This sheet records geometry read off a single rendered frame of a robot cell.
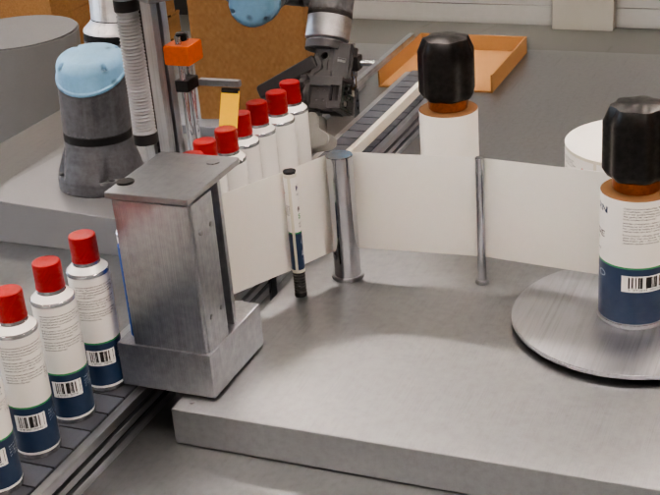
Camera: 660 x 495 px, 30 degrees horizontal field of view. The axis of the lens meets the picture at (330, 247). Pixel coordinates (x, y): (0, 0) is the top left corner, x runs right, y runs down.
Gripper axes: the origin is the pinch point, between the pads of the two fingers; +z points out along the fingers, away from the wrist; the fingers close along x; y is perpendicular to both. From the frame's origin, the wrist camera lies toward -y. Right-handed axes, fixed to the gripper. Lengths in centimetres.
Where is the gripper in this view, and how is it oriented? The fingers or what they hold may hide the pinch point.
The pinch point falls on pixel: (300, 160)
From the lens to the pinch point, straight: 206.7
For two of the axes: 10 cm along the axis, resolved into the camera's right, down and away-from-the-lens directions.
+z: -1.2, 9.9, -0.5
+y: 9.2, 1.0, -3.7
